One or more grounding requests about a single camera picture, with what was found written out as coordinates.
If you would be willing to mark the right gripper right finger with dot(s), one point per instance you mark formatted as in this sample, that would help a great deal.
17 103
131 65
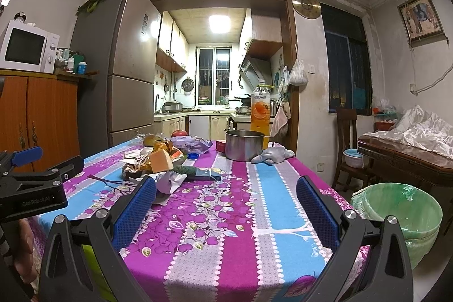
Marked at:
370 260

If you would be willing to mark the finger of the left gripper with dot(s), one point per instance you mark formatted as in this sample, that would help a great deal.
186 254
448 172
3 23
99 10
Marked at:
26 156
65 170

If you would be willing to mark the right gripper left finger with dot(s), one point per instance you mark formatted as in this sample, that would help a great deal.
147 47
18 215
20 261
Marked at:
65 271

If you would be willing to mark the orange white paper bag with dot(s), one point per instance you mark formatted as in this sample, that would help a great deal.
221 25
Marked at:
150 160

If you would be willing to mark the white plastic wrapper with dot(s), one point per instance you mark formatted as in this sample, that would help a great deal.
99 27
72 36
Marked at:
167 183

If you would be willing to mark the green scouring pad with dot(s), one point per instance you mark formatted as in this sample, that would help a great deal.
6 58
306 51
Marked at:
190 171

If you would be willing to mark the blue cigarette box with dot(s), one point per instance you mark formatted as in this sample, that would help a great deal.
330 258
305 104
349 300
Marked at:
207 175

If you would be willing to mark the green lined trash bin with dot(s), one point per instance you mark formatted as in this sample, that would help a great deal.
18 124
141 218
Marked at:
418 213

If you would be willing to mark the kitchen window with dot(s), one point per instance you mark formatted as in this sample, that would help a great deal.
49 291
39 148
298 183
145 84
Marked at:
213 76

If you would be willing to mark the orange wooden cabinet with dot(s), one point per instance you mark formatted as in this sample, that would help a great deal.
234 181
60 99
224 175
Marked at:
39 109

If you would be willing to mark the bread in plastic bag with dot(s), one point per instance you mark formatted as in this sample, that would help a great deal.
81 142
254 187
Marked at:
150 140

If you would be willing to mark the dark wooden table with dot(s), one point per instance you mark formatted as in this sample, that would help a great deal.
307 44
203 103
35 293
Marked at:
394 162

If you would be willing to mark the blue wash basin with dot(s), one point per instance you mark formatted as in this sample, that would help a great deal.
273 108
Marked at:
353 159

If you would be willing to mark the white microwave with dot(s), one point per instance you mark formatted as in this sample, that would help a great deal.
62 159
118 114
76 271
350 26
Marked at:
28 48

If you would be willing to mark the red apple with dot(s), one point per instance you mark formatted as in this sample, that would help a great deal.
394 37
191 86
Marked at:
177 133

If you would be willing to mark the blue bottle cap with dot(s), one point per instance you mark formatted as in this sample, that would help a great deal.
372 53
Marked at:
193 156

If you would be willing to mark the purple snack bag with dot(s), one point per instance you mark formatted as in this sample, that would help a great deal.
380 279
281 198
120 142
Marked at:
191 144

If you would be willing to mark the grey refrigerator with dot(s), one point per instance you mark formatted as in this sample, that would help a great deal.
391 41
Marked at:
118 39

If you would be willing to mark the white plastic sheet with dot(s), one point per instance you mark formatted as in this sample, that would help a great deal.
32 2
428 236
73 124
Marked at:
420 129

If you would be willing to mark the wooden chair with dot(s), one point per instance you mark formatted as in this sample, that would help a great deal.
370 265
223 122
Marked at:
347 139

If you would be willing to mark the small red box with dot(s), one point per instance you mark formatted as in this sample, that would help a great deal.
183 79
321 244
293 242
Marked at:
221 146

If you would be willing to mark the pink hanging cloth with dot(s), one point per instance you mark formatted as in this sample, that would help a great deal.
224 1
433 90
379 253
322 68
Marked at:
279 122

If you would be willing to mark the steel pot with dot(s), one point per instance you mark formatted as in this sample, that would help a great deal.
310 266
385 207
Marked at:
244 145

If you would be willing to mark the electric kettle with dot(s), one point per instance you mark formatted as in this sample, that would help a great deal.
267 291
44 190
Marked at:
273 108

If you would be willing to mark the orange juice bottle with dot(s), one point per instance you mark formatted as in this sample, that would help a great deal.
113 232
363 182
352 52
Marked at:
260 111

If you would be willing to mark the hanging white plastic bag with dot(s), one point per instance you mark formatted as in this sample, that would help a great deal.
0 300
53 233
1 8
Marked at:
297 75

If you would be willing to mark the dark window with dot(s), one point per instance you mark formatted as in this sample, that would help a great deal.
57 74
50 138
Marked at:
350 78

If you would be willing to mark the framed wall picture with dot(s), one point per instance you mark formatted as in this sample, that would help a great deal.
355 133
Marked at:
421 20

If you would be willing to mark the gold wall clock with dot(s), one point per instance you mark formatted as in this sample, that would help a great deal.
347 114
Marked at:
310 9

